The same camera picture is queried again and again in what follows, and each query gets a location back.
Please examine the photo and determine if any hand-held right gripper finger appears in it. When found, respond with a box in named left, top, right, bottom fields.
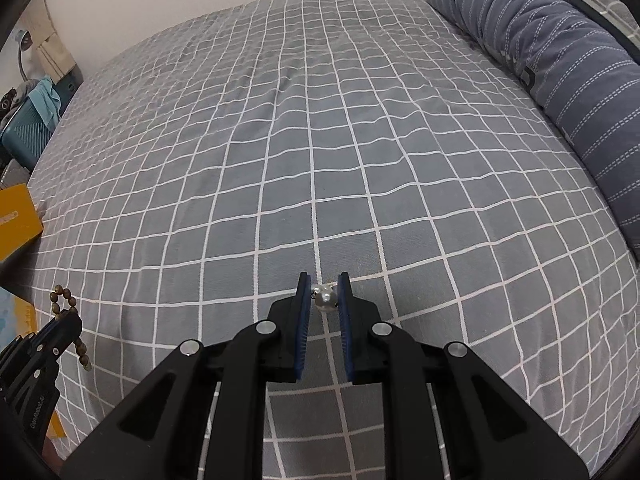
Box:
left=337, top=272, right=589, bottom=480

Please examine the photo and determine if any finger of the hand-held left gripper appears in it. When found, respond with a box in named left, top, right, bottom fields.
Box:
left=60, top=272, right=314, bottom=480
left=34, top=313, right=83, bottom=357

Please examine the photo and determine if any silver pearl earring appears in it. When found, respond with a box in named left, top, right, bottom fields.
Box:
left=310, top=282, right=337, bottom=315

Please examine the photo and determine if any brown bead bracelet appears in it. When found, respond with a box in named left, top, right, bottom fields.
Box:
left=48, top=284, right=94, bottom=372

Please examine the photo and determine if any bed with grey checked sheet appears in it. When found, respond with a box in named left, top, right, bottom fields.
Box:
left=0, top=0, right=640, bottom=480

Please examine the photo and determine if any teal suitcase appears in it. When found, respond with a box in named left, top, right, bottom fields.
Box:
left=0, top=77, right=80, bottom=174

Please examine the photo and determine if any teal cloth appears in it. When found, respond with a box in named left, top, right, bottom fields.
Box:
left=27, top=77, right=62, bottom=127

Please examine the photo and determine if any beige curtain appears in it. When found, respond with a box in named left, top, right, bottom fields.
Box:
left=27, top=0, right=79, bottom=82

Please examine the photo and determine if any blue desk lamp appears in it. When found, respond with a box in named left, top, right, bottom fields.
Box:
left=12, top=29, right=37, bottom=82

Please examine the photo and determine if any blue striped rolled duvet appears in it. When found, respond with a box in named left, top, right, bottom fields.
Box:
left=425, top=0, right=640, bottom=262

